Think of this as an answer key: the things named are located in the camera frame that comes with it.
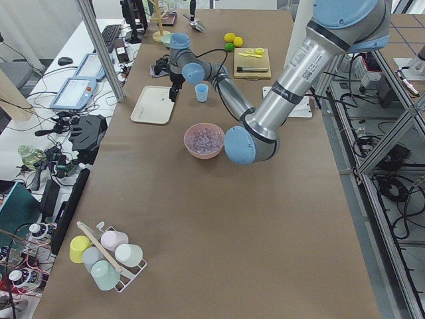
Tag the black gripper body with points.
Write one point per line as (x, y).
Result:
(174, 79)

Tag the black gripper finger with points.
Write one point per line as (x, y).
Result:
(173, 93)

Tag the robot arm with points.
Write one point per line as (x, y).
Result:
(336, 27)

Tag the light blue cup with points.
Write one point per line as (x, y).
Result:
(202, 91)

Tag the pink bowl of ice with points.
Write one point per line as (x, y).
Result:
(204, 140)

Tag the steel ice scoop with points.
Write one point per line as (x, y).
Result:
(193, 22)

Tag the pink cup on rack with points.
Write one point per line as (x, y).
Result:
(110, 240)

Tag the white cup on rack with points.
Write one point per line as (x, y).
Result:
(129, 254)

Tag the yellow cup on rack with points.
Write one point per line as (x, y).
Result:
(77, 247)

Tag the grey cup on rack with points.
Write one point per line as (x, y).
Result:
(90, 257)

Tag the white cup rack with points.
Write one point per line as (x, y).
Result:
(127, 274)

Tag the mint cup on rack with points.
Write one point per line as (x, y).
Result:
(105, 275)

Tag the grey folded cloth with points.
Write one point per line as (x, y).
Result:
(157, 71)

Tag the cream rabbit tray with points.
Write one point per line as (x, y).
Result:
(153, 106)

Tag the mint green bowl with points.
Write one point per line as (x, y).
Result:
(166, 40)

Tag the wooden mug tree stand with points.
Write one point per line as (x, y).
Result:
(160, 10)

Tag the green lime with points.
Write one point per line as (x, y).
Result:
(229, 47)

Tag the wooden cutting board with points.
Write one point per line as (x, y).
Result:
(251, 62)

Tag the yellow lemon upper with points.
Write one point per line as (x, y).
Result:
(229, 37)

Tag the yellow lemon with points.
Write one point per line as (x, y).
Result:
(229, 37)
(238, 42)

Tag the yellow lemon lower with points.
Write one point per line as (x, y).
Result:
(238, 42)

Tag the black keyboard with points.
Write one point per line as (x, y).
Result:
(110, 33)

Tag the yellow plastic knife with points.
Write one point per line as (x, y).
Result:
(250, 55)

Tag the teach pendant far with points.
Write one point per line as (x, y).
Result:
(90, 67)

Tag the teach pendant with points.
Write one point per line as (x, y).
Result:
(90, 67)
(75, 93)

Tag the lemon half on board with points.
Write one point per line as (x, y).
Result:
(259, 50)

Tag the teach pendant near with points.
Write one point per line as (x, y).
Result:
(75, 93)

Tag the black computer mouse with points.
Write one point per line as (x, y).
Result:
(62, 61)

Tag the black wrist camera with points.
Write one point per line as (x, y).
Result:
(162, 62)

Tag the aluminium frame post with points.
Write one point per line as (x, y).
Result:
(90, 22)

